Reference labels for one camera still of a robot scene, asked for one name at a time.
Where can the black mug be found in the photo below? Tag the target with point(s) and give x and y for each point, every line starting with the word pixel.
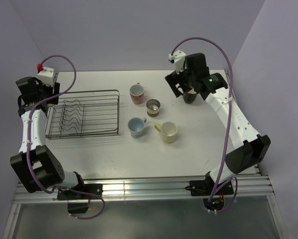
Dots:
pixel 188 97

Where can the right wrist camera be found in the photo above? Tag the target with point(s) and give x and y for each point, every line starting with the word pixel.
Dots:
pixel 178 59

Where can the aluminium mounting rail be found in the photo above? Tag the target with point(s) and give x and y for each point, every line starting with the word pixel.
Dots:
pixel 151 189

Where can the pale yellow mug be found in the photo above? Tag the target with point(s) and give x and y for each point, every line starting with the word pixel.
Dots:
pixel 167 131

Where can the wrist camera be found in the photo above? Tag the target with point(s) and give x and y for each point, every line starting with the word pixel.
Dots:
pixel 178 59
pixel 46 75

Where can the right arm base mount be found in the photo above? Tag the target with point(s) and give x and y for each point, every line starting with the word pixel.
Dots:
pixel 204 188

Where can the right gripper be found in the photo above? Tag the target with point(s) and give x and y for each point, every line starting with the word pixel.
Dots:
pixel 174 78

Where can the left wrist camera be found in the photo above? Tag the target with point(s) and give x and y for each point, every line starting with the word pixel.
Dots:
pixel 46 75

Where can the wire dish rack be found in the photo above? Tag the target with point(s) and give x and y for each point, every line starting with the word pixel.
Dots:
pixel 83 114

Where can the light blue mug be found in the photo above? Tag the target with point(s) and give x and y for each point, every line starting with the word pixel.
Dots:
pixel 136 126

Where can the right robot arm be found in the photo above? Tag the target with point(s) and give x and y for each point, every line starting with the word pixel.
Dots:
pixel 191 77

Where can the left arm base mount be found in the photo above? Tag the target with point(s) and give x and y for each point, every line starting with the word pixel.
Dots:
pixel 79 200

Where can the pink patterned mug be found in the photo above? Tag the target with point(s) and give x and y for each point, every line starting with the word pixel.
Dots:
pixel 137 93

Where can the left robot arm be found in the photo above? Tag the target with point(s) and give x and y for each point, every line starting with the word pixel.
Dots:
pixel 36 166

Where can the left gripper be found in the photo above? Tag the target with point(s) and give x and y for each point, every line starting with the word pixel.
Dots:
pixel 55 87

